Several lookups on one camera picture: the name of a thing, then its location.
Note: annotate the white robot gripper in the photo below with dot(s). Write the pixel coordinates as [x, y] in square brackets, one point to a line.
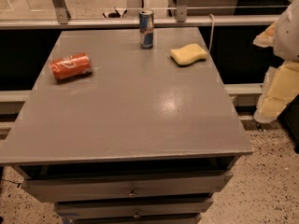
[288, 34]

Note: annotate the yellow sponge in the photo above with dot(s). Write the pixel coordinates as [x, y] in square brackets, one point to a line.
[188, 54]

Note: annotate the metal railing beam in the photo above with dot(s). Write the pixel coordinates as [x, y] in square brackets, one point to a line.
[192, 21]

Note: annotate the blue silver energy drink can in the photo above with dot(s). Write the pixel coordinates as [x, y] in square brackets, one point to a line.
[146, 28]

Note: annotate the black white object behind railing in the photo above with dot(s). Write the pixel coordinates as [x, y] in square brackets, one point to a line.
[115, 12]

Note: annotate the orange soda can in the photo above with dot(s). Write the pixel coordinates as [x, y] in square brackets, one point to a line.
[71, 66]

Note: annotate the bottom grey drawer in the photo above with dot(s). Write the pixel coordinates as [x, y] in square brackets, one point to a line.
[163, 219]

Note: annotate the grey drawer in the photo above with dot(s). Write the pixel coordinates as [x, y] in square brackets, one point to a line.
[163, 219]
[136, 207]
[121, 187]

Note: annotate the middle grey drawer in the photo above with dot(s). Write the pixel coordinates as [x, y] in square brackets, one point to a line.
[136, 207]

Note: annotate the top grey drawer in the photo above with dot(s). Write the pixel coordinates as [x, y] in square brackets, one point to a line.
[121, 187]

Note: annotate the right metal railing post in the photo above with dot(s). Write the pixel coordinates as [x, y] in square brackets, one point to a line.
[182, 6]

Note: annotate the metal railing post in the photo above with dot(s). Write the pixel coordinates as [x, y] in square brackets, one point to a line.
[61, 10]
[182, 6]

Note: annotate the left metal railing post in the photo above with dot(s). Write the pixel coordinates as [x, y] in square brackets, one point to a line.
[61, 10]

